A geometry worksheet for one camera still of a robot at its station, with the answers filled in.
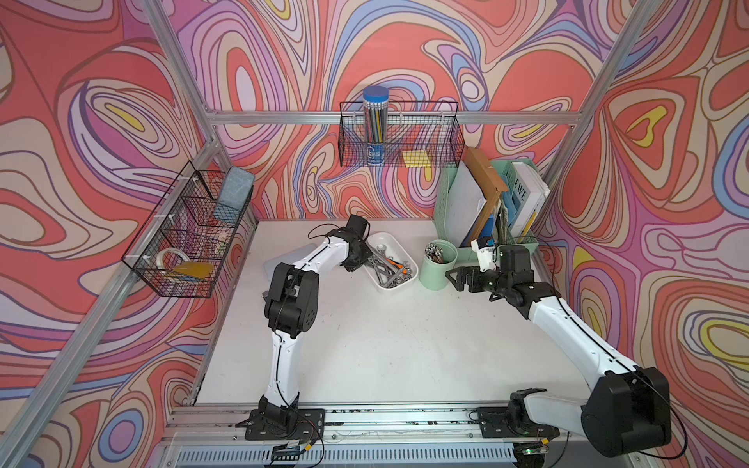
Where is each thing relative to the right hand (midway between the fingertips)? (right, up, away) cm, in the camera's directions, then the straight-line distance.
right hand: (461, 279), depth 84 cm
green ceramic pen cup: (-5, +6, +4) cm, 10 cm away
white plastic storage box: (-19, +2, +18) cm, 26 cm away
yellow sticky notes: (-12, +37, +7) cm, 40 cm away
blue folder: (+12, +15, +12) cm, 23 cm away
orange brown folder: (+9, +27, 0) cm, 29 cm away
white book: (+27, +28, +9) cm, 40 cm away
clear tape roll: (-76, +8, -16) cm, 78 cm away
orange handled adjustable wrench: (-23, +9, +27) cm, 37 cm away
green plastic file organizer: (+4, +25, +18) cm, 31 cm away
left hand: (-28, +5, +17) cm, 33 cm away
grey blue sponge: (-64, +26, -3) cm, 69 cm away
